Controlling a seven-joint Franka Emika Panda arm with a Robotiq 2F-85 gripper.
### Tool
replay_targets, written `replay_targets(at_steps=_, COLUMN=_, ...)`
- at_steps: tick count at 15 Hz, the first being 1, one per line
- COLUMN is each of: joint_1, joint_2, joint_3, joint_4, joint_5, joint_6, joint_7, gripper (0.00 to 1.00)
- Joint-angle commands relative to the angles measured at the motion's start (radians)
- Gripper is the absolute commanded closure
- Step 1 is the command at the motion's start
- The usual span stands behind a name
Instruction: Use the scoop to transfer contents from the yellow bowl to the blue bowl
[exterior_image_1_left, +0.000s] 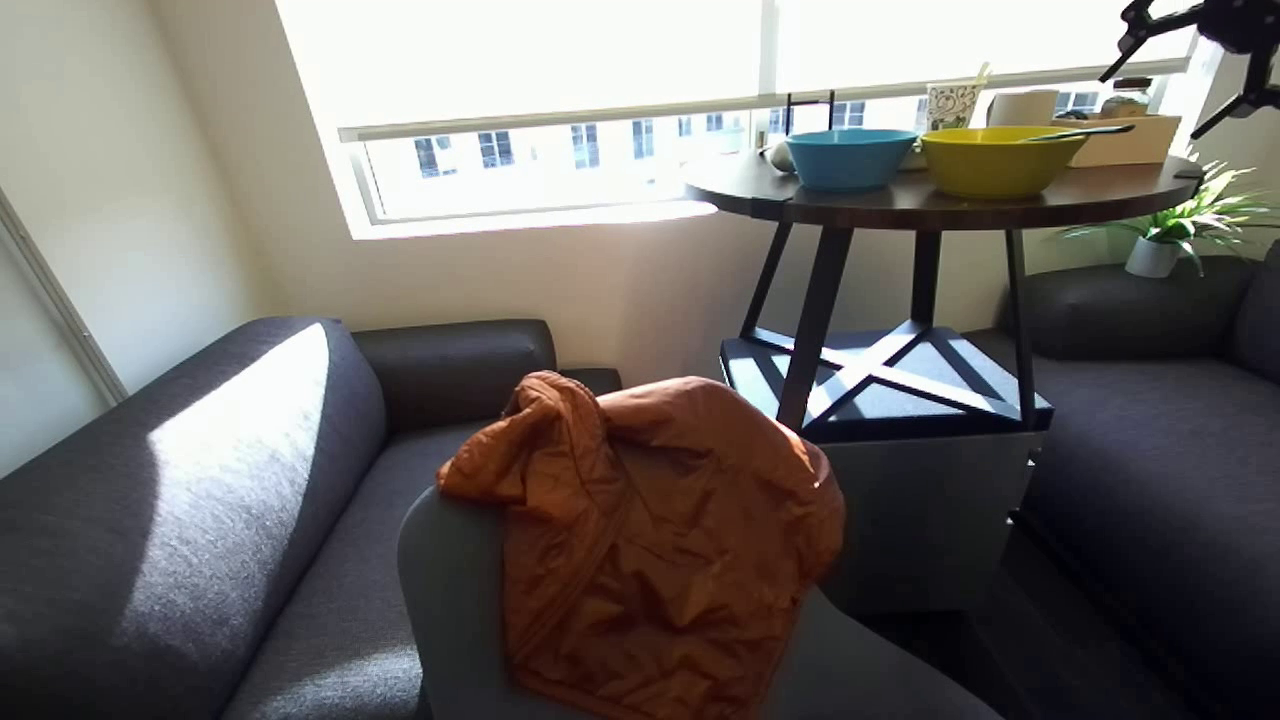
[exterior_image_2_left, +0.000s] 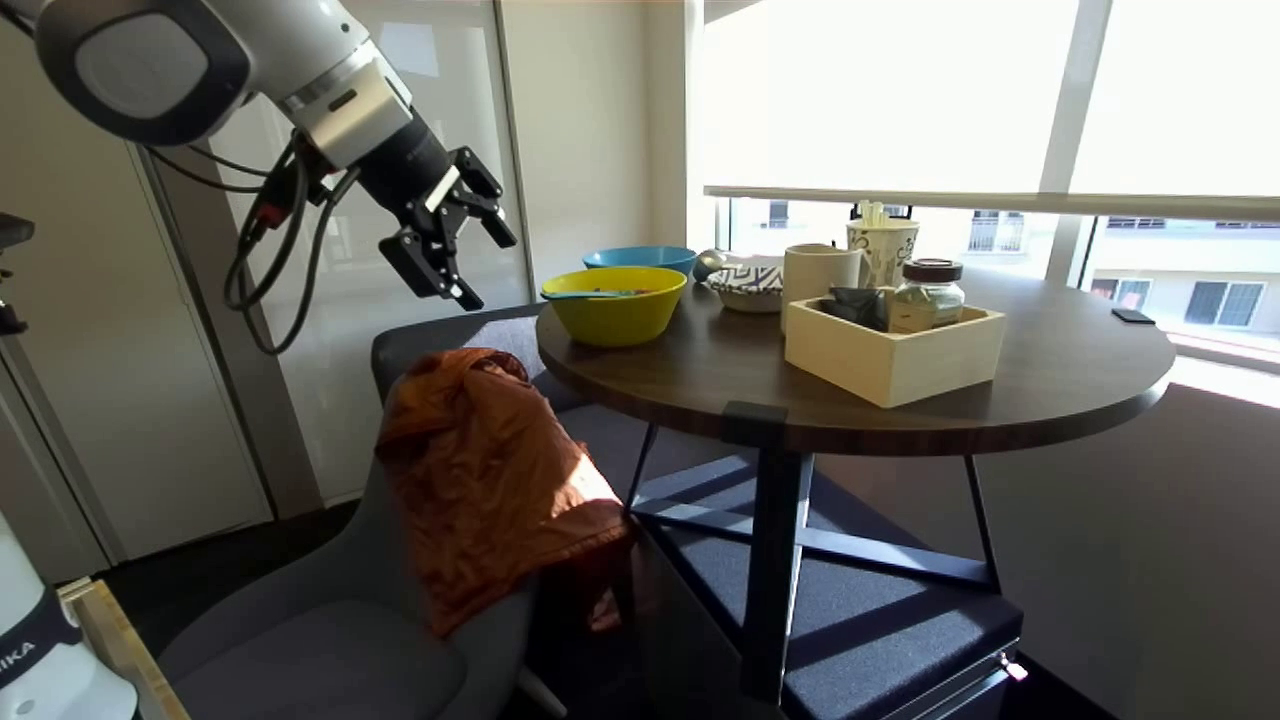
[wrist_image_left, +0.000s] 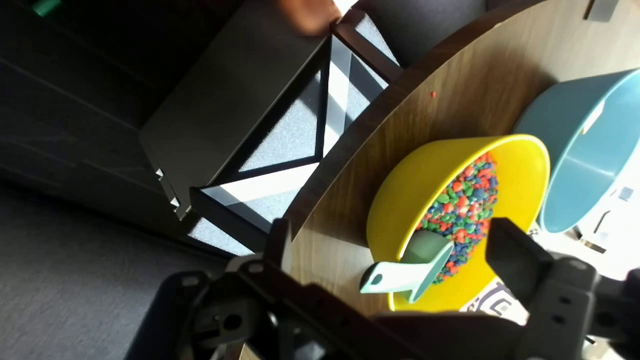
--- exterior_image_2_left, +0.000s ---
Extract glass jar with dark lid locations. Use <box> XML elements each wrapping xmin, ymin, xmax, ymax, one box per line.
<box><xmin>898</xmin><ymin>254</ymin><xmax>966</xmax><ymax>311</ymax></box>

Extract light wooden box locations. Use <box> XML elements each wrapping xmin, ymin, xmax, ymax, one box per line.
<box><xmin>781</xmin><ymin>283</ymin><xmax>1010</xmax><ymax>410</ymax></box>

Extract patterned paper bowl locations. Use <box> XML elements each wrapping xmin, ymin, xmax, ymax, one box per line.
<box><xmin>698</xmin><ymin>254</ymin><xmax>789</xmax><ymax>318</ymax></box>

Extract white roller blind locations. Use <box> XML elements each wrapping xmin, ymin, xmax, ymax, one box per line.
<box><xmin>697</xmin><ymin>0</ymin><xmax>1280</xmax><ymax>222</ymax></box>

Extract dark grey round object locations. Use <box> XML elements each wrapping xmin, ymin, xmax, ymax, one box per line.
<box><xmin>814</xmin><ymin>283</ymin><xmax>890</xmax><ymax>331</ymax></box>

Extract dark grey fabric sofa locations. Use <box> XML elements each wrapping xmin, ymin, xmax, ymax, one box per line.
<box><xmin>368</xmin><ymin>301</ymin><xmax>631</xmax><ymax>455</ymax></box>
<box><xmin>972</xmin><ymin>377</ymin><xmax>1280</xmax><ymax>720</ymax></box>

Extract orange crumpled jacket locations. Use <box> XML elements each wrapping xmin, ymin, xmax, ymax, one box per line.
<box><xmin>371</xmin><ymin>343</ymin><xmax>631</xmax><ymax>641</ymax></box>

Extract olive packet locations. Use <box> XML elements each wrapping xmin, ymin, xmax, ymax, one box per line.
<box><xmin>884</xmin><ymin>281</ymin><xmax>966</xmax><ymax>337</ymax></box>

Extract blue plastic bowl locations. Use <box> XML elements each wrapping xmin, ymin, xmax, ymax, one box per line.
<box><xmin>579</xmin><ymin>243</ymin><xmax>702</xmax><ymax>281</ymax></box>

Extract white device with black band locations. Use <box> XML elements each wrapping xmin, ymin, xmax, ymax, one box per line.
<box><xmin>0</xmin><ymin>511</ymin><xmax>140</xmax><ymax>720</ymax></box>

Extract round dark wood table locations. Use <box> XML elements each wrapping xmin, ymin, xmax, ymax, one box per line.
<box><xmin>530</xmin><ymin>261</ymin><xmax>1180</xmax><ymax>713</ymax></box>

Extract light wooden plank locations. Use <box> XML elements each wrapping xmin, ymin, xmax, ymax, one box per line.
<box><xmin>56</xmin><ymin>571</ymin><xmax>193</xmax><ymax>720</ymax></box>

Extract cream cylindrical mug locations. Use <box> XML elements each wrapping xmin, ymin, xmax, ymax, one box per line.
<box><xmin>781</xmin><ymin>238</ymin><xmax>862</xmax><ymax>309</ymax></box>

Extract patterned paper cup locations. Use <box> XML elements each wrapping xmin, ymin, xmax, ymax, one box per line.
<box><xmin>843</xmin><ymin>201</ymin><xmax>923</xmax><ymax>293</ymax></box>

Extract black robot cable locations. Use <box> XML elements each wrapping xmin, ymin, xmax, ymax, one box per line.
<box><xmin>214</xmin><ymin>130</ymin><xmax>371</xmax><ymax>361</ymax></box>

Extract grey upholstered chair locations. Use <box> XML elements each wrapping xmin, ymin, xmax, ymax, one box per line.
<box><xmin>156</xmin><ymin>455</ymin><xmax>631</xmax><ymax>720</ymax></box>

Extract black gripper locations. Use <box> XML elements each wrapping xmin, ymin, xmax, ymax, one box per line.
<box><xmin>376</xmin><ymin>146</ymin><xmax>519</xmax><ymax>311</ymax></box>

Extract yellow plastic bowl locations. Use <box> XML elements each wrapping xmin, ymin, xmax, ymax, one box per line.
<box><xmin>541</xmin><ymin>263</ymin><xmax>693</xmax><ymax>353</ymax></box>

